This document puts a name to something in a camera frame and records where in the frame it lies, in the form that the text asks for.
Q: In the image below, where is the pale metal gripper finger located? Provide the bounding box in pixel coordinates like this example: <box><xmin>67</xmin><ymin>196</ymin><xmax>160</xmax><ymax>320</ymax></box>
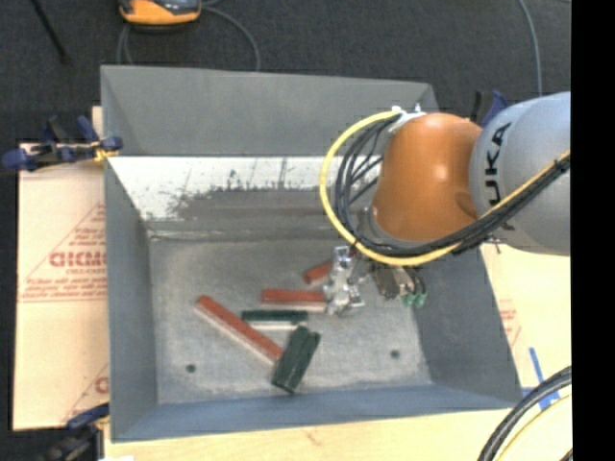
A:
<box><xmin>323</xmin><ymin>280</ymin><xmax>366</xmax><ymax>318</ymax></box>
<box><xmin>330</xmin><ymin>245</ymin><xmax>358</xmax><ymax>285</ymax></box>

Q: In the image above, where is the dark green flat block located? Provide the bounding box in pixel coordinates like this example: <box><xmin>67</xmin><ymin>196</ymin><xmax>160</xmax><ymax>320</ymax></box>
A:
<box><xmin>240</xmin><ymin>308</ymin><xmax>309</xmax><ymax>331</ymax></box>
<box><xmin>270</xmin><ymin>324</ymin><xmax>323</xmax><ymax>396</ymax></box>

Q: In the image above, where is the long red-brown flat block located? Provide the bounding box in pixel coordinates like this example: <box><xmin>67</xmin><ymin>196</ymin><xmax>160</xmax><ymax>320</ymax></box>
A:
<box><xmin>193</xmin><ymin>295</ymin><xmax>285</xmax><ymax>366</ymax></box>

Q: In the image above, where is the grey metal bin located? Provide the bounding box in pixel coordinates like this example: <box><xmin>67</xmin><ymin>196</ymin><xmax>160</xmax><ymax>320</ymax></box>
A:
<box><xmin>99</xmin><ymin>63</ymin><xmax>525</xmax><ymax>442</ymax></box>

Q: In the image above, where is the brown cardboard board red print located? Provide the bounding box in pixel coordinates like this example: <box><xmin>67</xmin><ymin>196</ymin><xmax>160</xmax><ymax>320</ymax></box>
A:
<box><xmin>10</xmin><ymin>106</ymin><xmax>525</xmax><ymax>432</ymax></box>

